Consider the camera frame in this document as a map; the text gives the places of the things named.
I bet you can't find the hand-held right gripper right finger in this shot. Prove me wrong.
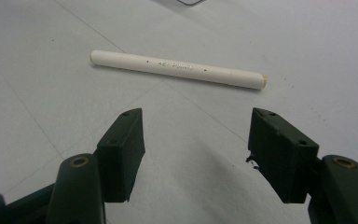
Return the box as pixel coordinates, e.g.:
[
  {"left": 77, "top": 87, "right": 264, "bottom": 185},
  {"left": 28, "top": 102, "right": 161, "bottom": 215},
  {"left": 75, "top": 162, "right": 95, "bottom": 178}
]
[{"left": 247, "top": 106, "right": 320, "bottom": 204}]

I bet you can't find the white marker pen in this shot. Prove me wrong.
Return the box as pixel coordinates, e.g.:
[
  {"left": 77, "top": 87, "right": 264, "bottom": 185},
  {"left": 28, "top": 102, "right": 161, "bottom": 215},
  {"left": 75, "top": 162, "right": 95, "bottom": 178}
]
[{"left": 89, "top": 49, "right": 269, "bottom": 91}]

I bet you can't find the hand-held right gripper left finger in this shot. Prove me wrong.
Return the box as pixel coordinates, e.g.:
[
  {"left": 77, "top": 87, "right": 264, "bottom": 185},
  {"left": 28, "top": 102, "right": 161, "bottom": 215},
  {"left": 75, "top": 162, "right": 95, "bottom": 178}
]
[{"left": 96, "top": 107, "right": 146, "bottom": 203}]

